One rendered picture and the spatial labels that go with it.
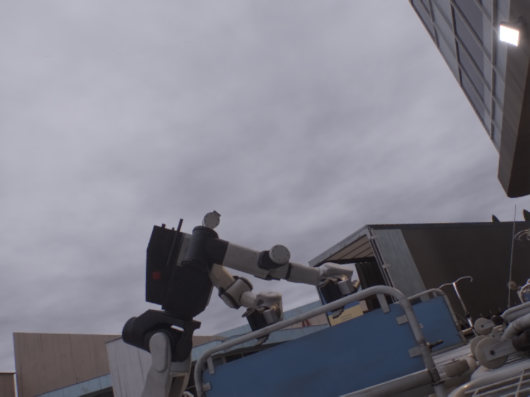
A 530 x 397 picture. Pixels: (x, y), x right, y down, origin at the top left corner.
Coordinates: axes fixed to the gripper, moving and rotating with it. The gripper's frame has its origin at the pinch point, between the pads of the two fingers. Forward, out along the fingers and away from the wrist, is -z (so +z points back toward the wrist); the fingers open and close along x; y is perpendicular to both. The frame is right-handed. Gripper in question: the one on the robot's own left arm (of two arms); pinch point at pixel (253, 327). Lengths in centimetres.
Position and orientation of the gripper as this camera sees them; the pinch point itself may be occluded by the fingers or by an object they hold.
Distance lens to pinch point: 157.8
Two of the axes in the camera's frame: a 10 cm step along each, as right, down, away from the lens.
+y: 8.6, -4.1, -3.0
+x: -4.1, -9.1, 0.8
